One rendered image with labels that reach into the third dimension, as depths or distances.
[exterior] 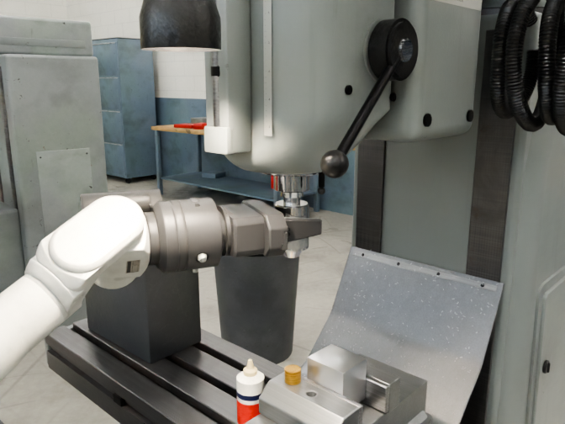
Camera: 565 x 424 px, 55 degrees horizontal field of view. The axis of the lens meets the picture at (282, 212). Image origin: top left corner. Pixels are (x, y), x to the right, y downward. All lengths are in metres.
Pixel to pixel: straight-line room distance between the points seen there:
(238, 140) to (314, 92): 0.10
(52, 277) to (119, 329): 0.49
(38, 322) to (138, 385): 0.40
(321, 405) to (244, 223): 0.24
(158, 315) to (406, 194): 0.51
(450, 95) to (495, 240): 0.30
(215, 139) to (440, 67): 0.33
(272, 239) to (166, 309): 0.40
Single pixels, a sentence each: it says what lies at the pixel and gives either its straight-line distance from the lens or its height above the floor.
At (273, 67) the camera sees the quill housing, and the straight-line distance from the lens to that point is 0.60.
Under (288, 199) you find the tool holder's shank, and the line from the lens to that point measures 0.71.
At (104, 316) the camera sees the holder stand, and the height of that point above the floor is 0.97.
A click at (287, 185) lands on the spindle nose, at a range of 0.69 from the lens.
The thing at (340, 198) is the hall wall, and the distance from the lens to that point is 5.99.
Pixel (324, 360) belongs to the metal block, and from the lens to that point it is 0.73.
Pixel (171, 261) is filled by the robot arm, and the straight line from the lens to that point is 0.65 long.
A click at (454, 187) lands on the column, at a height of 1.24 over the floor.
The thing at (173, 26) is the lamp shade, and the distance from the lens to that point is 0.48.
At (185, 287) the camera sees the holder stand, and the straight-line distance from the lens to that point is 1.02.
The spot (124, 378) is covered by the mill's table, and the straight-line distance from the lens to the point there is 1.00.
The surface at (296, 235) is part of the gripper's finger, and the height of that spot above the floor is 1.23.
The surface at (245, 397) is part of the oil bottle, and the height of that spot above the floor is 0.99.
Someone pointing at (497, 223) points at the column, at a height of 1.19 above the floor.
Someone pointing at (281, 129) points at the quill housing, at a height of 1.37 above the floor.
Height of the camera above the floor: 1.42
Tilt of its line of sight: 14 degrees down
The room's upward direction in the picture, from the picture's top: straight up
